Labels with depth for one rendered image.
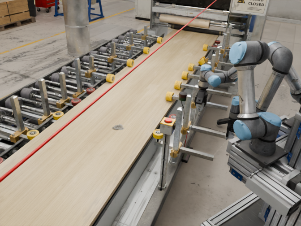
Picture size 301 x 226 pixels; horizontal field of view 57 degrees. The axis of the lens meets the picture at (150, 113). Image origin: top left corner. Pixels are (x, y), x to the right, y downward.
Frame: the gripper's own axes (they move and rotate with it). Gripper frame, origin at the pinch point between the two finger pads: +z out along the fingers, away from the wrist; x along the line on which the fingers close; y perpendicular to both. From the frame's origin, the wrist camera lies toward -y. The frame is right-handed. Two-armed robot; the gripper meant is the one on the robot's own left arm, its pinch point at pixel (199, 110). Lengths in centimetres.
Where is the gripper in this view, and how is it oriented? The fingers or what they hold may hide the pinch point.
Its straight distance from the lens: 212.8
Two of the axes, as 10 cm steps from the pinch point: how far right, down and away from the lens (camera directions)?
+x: -9.3, -2.3, 2.9
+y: 3.7, -4.7, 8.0
